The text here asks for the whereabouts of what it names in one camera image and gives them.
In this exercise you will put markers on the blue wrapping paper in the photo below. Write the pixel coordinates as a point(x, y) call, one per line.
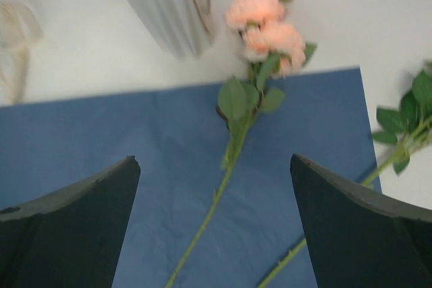
point(179, 140)

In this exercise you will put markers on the peach rose stem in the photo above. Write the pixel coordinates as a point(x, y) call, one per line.
point(272, 48)

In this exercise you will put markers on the white ribbed ceramic vase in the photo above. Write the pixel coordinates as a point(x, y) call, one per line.
point(184, 28)

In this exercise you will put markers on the orange rose stem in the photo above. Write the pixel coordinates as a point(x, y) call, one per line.
point(406, 130)

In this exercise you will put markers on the cream printed ribbon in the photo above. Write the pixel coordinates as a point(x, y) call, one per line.
point(20, 31)

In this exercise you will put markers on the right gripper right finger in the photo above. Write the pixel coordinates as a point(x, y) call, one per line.
point(358, 237)

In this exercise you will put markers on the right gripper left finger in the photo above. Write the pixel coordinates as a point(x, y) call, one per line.
point(73, 236)

